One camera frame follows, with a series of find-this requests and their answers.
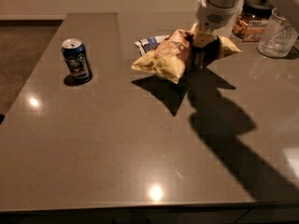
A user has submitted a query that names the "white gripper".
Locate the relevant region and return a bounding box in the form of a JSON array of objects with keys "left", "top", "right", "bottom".
[{"left": 191, "top": 0, "right": 240, "bottom": 48}]

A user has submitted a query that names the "brown sea salt chip bag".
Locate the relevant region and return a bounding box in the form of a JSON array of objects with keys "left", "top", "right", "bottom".
[{"left": 132, "top": 29, "right": 240, "bottom": 84}]

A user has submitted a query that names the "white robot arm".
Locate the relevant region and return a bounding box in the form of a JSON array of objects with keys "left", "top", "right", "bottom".
[{"left": 193, "top": 0, "right": 299, "bottom": 48}]

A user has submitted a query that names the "blue chip bag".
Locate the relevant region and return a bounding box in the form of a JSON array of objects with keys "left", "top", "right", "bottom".
[{"left": 135, "top": 35, "right": 169, "bottom": 56}]

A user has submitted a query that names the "glass jar with black lid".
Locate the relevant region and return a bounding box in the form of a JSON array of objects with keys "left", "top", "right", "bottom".
[{"left": 233, "top": 0, "right": 274, "bottom": 42}]

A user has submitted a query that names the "clear drinking glass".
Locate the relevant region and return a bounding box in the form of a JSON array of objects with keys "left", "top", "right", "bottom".
[{"left": 257, "top": 8, "right": 298, "bottom": 58}]

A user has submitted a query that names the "blue soda can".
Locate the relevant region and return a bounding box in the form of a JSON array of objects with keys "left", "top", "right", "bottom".
[{"left": 62, "top": 38, "right": 93, "bottom": 83}]

